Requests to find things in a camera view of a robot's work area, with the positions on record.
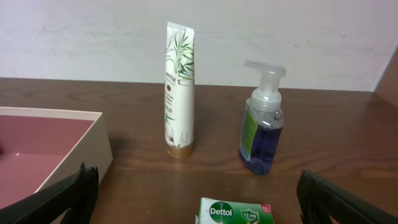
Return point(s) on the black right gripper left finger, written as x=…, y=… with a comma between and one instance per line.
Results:
x=73, y=197

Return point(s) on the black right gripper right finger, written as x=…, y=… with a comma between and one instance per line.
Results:
x=321, y=201

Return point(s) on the cream box with pink inside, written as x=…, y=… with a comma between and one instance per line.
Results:
x=40, y=147

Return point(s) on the clear blue soap pump bottle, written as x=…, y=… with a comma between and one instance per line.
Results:
x=263, y=119

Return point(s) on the green Dettol soap box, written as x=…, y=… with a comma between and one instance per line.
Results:
x=214, y=211

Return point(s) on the white Pantene tube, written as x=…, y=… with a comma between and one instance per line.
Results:
x=179, y=94

